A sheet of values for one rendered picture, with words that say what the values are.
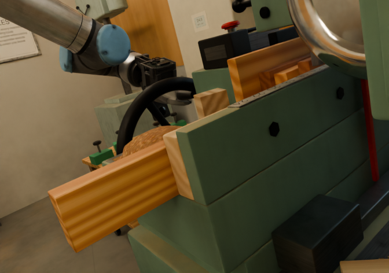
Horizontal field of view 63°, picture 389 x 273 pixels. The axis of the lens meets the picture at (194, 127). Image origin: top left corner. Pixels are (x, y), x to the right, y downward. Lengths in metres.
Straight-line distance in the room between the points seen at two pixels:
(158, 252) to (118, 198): 0.16
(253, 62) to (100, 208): 0.26
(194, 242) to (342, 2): 0.20
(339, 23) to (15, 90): 3.07
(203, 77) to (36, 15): 0.36
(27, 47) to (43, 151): 0.93
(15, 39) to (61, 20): 2.50
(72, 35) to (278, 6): 0.49
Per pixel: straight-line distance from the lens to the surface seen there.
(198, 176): 0.22
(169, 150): 0.23
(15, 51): 3.21
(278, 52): 0.44
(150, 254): 0.39
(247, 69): 0.39
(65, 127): 3.29
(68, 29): 0.74
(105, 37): 0.76
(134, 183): 0.23
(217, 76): 0.52
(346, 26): 0.21
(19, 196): 3.28
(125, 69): 0.88
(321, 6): 0.22
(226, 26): 0.52
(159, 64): 0.79
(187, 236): 0.27
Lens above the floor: 1.01
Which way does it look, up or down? 14 degrees down
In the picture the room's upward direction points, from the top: 15 degrees counter-clockwise
